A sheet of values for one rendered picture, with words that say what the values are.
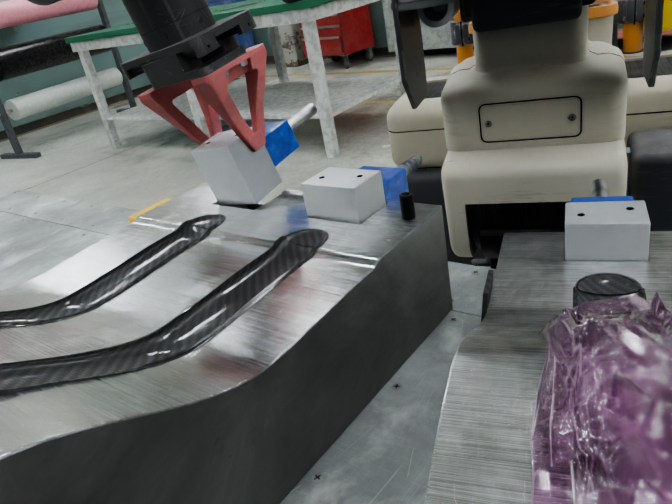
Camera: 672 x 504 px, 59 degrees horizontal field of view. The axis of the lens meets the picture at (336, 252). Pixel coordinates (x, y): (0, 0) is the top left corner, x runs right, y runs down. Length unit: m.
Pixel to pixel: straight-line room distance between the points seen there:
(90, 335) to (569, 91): 0.60
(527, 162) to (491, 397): 0.55
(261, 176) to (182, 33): 0.12
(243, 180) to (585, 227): 0.26
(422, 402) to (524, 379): 0.15
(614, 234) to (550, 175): 0.36
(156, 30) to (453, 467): 0.37
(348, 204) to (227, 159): 0.12
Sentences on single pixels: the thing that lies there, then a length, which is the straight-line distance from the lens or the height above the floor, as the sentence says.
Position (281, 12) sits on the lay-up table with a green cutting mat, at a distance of 3.56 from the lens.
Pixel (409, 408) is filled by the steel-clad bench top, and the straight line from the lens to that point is 0.39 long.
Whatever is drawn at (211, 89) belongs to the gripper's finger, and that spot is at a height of 0.99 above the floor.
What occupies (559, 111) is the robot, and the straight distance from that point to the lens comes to 0.78.
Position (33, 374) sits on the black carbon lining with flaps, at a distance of 0.33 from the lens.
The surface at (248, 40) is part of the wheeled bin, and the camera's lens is 8.08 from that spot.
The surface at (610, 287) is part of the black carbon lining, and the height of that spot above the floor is 0.85.
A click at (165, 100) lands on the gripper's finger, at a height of 0.98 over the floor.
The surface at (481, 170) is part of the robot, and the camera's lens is 0.78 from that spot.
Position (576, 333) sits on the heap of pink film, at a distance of 0.23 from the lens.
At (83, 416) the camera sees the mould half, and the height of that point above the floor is 0.92.
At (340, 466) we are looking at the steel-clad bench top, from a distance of 0.36.
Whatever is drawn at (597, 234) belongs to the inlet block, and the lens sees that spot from 0.42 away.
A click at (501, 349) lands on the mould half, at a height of 0.89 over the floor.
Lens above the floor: 1.06
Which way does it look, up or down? 26 degrees down
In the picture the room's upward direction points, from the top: 11 degrees counter-clockwise
